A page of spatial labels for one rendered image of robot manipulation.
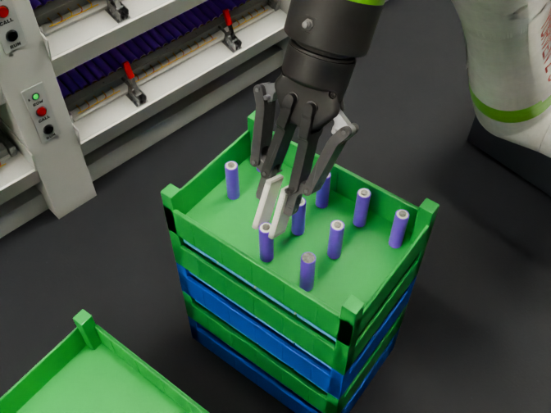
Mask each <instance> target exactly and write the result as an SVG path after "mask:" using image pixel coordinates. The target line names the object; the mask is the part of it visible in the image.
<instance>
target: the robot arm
mask: <svg viewBox="0 0 551 413"><path fill-rule="evenodd" d="M451 1H452V2H453V5H454V7H455V9H456V11H457V13H458V16H459V19H460V21H461V24H462V30H463V33H464V38H465V43H466V50H467V68H468V80H469V88H470V93H471V100H472V104H473V107H474V110H475V113H476V117H477V119H478V121H479V122H480V123H481V125H482V126H483V127H484V128H485V129H486V130H487V131H488V132H490V133H491V134H492V135H494V136H496V137H499V138H502V139H505V140H507V141H509V142H512V143H515V144H518V145H521V146H523V147H525V148H529V149H531V150H534V151H537V152H540V153H542V154H544V155H545V156H547V157H550V158H551V0H451ZM384 4H385V0H291V2H290V5H289V10H288V14H287V17H286V21H285V26H284V30H285V33H286V34H287V35H288V36H289V37H290V38H291V39H290V40H289V42H288V45H287V48H286V52H285V57H284V60H283V63H282V72H281V74H280V76H279V77H278V78H277V79H276V81H275V83H271V82H266V83H263V84H257V85H255V86H254V88H253V92H254V97H255V102H256V111H255V119H254V126H253V141H252V149H251V157H250V164H251V165H252V166H253V167H257V168H258V169H259V170H260V172H261V178H260V182H259V185H258V187H257V192H256V198H257V199H259V200H260V202H259V205H258V208H257V212H256V215H255V218H254V221H253V226H252V227H253V228H254V229H258V228H259V225H260V224H261V223H264V222H270V219H271V214H272V212H273V209H274V206H275V204H276V199H277V197H278V194H279V191H280V186H281V184H282V181H283V178H284V176H283V175H281V174H279V175H276V174H277V173H280V172H281V171H282V170H280V168H281V166H282V163H283V161H284V159H285V155H286V153H287V151H288V148H289V145H290V142H291V140H292V137H293V135H294V131H295V130H296V127H297V126H298V127H299V132H298V137H299V141H298V147H297V151H296V155H295V158H294V165H293V169H292V173H291V176H290V181H289V185H288V186H286V187H284V188H282V189H281V191H280V196H279V199H278V202H277V205H276V209H275V214H274V217H273V220H272V223H271V228H270V232H269V234H268V238H270V239H274V238H276V237H278V236H279V235H281V234H283V233H284V232H285V230H286V227H287V224H288V221H289V217H290V216H292V215H294V214H295V213H296V212H297V211H298V209H299V205H300V202H301V200H302V196H303V194H304V195H305V196H310V195H311V194H313V193H315V192H317V191H319V190H320V189H321V187H322V185H323V184H324V183H325V181H326V178H327V176H328V175H329V173H330V171H331V169H332V168H333V166H334V164H335V162H336V160H337V159H338V157H339V154H340V153H341V151H342V150H343V148H344V145H345V144H346V142H347V141H348V140H349V139H351V138H352V136H354V135H355V134H356V133H357V132H358V131H359V126H358V125H357V124H356V123H352V124H351V122H350V121H349V120H348V118H347V117H346V115H345V114H344V113H343V111H344V94H345V92H346V90H347V87H348V84H349V81H350V79H351V76H352V73H353V69H354V67H355V64H356V58H355V57H363V56H365V55H367V53H368V50H369V47H370V45H371V41H372V38H373V35H374V33H375V30H376V26H377V24H378V21H379V19H380V14H381V12H382V9H383V6H384ZM277 98H278V102H279V105H280V114H279V116H278V119H277V122H276V126H277V127H276V130H275V133H274V136H273V138H272V133H273V126H274V119H275V113H276V99H277ZM332 120H334V122H335V124H334V126H333V128H332V130H331V133H332V134H333V135H332V136H331V137H330V138H329V140H328V141H327V143H326V145H325V147H324V148H323V150H322V152H321V155H320V156H319V158H318V160H317V162H316V164H315V165H314V167H313V169H312V163H313V160H314V156H315V152H316V146H317V143H318V139H319V138H320V136H321V134H322V130H323V127H324V126H325V125H327V124H328V123H330V122H331V121H332ZM311 169H312V172H311ZM310 173H311V174H310Z"/></svg>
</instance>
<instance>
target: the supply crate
mask: <svg viewBox="0 0 551 413"><path fill-rule="evenodd" d="M254 119H255V111H254V112H253V113H252V114H250V115H249V116H248V130H247V131H246V132H245V133H243V134H242V135H241V136H240V137H239V138H237V139H236V140H235V141H234V142H233V143H232V144H231V145H230V146H229V147H228V148H227V149H226V150H224V151H223V152H222V153H221V154H220V155H219V156H217V157H216V158H215V159H214V160H213V161H211V162H210V163H209V164H208V165H207V166H206V167H205V168H203V169H202V170H201V171H200V172H199V173H198V174H196V175H195V176H194V177H193V178H192V179H191V180H190V181H189V182H188V183H187V184H186V185H184V186H183V187H182V188H181V189H179V188H177V187H176V186H175V185H173V184H168V185H167V186H166V187H165V188H164V189H163V190H162V191H161V196H162V203H163V207H164V211H165V215H166V222H167V225H168V229H169V230H170V231H172V232H173V233H175V234H177V235H178V236H180V237H181V238H182V239H184V240H185V241H187V242H188V243H191V244H192V245H194V246H195V247H196V248H198V249H199V250H201V251H202V252H204V253H206V254H207V255H209V256H210V257H211V258H213V259H215V260H216V261H218V262H220V263H221V264H222V265H224V266H225V267H227V268H228V269H230V270H232V271H233V272H235V273H236V274H237V275H239V276H241V277H242V278H244V279H246V280H247V281H248V282H249V283H251V284H253V285H254V286H256V287H257V288H259V289H261V290H262V291H263V292H265V293H267V294H268V295H270V296H271V297H273V298H274V299H275V300H277V301H278V302H280V303H282V304H283V305H285V306H287V307H288V308H289V309H291V310H292V311H294V312H296V313H297V314H299V315H300V316H302V317H303V318H304V319H306V320H308V321H310V322H311V323H313V324H314V325H315V326H317V327H318V328H320V329H322V330H323V331H325V332H326V333H328V334H329V335H330V336H332V337H333V338H336V339H337V340H339V341H340V342H341V343H343V344H344V345H346V346H347V347H351V346H352V344H353V342H354V341H355V340H356V338H357V337H358V335H359V334H360V333H361V332H362V331H363V329H364V328H365V326H366V325H367V323H368V322H369V321H370V319H371V318H372V316H373V315H374V314H375V313H376V312H377V310H378V309H379V307H380V306H381V304H382V303H383V302H384V300H385V299H386V298H387V297H388V296H389V294H390V293H391V291H392V290H393V288H394V287H395V285H396V284H397V283H398V281H399V280H400V279H401V278H402V277H403V275H404V274H405V272H406V271H407V269H408V268H409V266H410V265H411V264H412V263H413V262H414V260H415V259H416V258H417V256H418V255H419V253H420V252H421V250H422V249H423V247H424V246H425V245H426V244H427V243H428V241H429V237H430V233H431V230H432V228H433V225H434V223H435V217H436V215H437V212H438V210H439V204H438V203H436V202H433V201H431V200H430V199H428V198H426V199H425V200H424V202H423V203H422V204H421V205H420V206H419V207H418V206H415V205H413V204H411V203H410V202H408V201H406V200H404V199H402V198H400V197H398V196H396V195H394V194H393V193H391V192H389V191H387V190H385V189H383V188H381V187H379V186H377V185H375V184H373V183H372V182H370V181H368V180H366V179H364V178H362V177H360V176H358V175H356V174H354V173H353V172H351V171H349V170H346V169H344V168H343V167H341V166H339V165H337V164H334V166H333V168H332V169H331V171H330V173H331V178H330V193H329V201H328V206H327V207H326V208H319V207H317V206H316V192H315V193H313V194H311V195H310V196H305V195H304V194H303V197H304V198H305V199H306V215H305V230H304V233H303V234H302V235H299V236H297V235H294V234H293V233H292V231H291V225H292V216H290V217H289V221H288V224H287V227H286V230H285V232H284V233H283V234H281V235H279V236H278V237H276V238H274V258H273V260H272V261H270V262H263V261H261V259H260V252H259V229H254V228H253V227H252V226H253V221H254V218H255V215H256V212H257V208H258V205H259V202H260V200H259V199H257V198H256V192H257V187H258V185H259V182H260V178H261V172H258V171H257V167H253V166H252V165H251V164H250V157H251V149H252V141H253V126H254ZM297 147H298V144H297V143H295V142H293V141H291V142H290V145H289V148H288V151H287V153H286V155H285V159H284V161H283V163H282V166H281V168H280V170H282V171H281V172H280V173H277V174H276V175H279V174H281V175H283V176H284V178H283V181H282V184H281V186H280V191H281V189H282V188H284V187H286V186H288V185H289V181H290V176H291V173H292V169H293V165H294V158H295V155H296V151H297ZM228 161H235V162H236V163H237V164H238V171H239V194H240V195H239V198H238V199H235V200H231V199H229V198H228V197H227V189H226V180H225V163H226V162H228ZM360 188H367V189H369V190H370V191H371V199H370V204H369V208H368V213H367V221H366V224H365V225H364V226H363V227H357V226H355V225H354V224H353V215H354V209H355V204H356V199H357V191H358V190H359V189H360ZM280 191H279V194H278V197H277V199H276V202H275V206H274V209H273V212H272V214H271V219H270V222H269V223H272V220H273V217H274V214H275V211H276V205H277V202H278V199H279V196H280ZM399 209H404V210H406V211H408V213H409V215H410V216H409V219H408V225H407V228H406V231H405V235H404V238H403V243H402V246H401V247H400V248H392V247H391V246H390V245H389V236H390V233H391V229H392V225H393V222H394V216H395V212H396V211H397V210H399ZM333 220H341V221H343V222H344V237H343V243H342V249H341V255H340V257H339V258H338V259H331V258H329V257H328V256H327V249H328V242H329V234H330V223H331V222H332V221H333ZM305 252H312V253H313V254H314V255H315V256H316V266H315V275H314V284H313V289H312V290H311V291H309V292H306V291H305V290H303V289H301V288H300V287H299V279H300V265H301V255H302V254H304V253H305Z"/></svg>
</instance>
